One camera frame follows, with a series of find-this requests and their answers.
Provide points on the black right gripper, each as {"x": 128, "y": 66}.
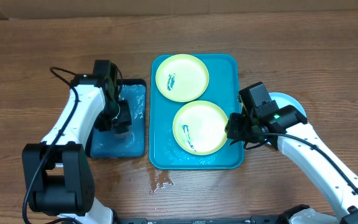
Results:
{"x": 235, "y": 132}

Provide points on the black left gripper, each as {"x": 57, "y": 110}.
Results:
{"x": 126, "y": 118}

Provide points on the yellow plate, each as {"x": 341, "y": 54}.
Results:
{"x": 199, "y": 127}
{"x": 182, "y": 78}

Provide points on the light blue plate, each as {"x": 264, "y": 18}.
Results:
{"x": 286, "y": 101}

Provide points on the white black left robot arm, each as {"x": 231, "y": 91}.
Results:
{"x": 57, "y": 174}

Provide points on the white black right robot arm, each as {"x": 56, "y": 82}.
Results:
{"x": 289, "y": 132}

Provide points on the black-rimmed water tray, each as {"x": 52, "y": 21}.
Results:
{"x": 106, "y": 145}

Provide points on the teal plastic serving tray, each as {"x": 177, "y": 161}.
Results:
{"x": 164, "y": 151}

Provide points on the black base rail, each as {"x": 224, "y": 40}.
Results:
{"x": 256, "y": 219}

